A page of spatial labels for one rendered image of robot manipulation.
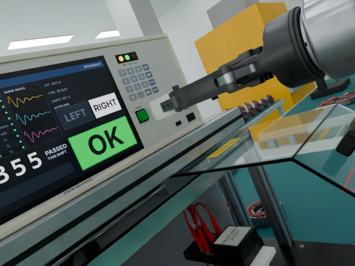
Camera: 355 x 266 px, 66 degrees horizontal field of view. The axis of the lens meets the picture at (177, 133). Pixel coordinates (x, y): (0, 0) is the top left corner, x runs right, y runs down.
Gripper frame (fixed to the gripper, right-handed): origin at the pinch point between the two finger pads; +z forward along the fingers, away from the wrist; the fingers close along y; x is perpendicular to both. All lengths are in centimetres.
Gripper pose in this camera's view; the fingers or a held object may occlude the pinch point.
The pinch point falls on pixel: (177, 101)
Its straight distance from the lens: 41.4
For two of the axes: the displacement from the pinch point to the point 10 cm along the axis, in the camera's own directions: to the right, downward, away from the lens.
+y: 6.3, -3.4, 6.9
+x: -3.9, -9.2, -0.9
